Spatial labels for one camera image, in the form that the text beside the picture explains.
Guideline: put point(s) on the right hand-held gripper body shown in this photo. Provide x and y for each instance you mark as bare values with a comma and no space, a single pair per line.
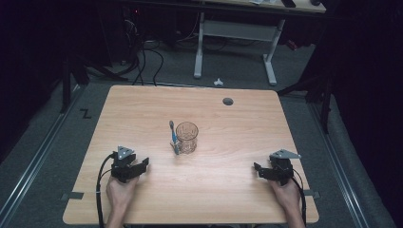
280,167

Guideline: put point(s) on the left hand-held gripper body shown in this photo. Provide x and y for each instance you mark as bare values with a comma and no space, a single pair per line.
122,166

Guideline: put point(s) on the blue toothbrush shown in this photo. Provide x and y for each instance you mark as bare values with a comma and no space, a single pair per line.
173,136

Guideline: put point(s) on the clear glass mug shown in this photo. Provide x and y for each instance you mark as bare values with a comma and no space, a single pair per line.
187,136

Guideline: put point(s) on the person's left hand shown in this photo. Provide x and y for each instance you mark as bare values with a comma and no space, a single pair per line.
118,193

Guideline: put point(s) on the person's right hand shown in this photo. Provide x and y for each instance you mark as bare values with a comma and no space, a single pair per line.
286,196

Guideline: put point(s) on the grey tape strip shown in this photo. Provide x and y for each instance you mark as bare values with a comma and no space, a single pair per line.
73,195
312,193

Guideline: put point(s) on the black metal stand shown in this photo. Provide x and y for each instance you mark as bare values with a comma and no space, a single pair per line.
66,85
325,104

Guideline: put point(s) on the small white floor object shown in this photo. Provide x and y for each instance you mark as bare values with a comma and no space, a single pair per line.
218,82

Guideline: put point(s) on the red floor object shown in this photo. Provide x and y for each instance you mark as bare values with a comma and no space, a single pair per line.
292,45

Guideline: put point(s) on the white-framed desk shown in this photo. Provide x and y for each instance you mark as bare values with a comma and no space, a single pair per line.
236,30

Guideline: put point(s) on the metal floor rail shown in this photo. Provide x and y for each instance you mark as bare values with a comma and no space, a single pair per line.
34,164
339,164

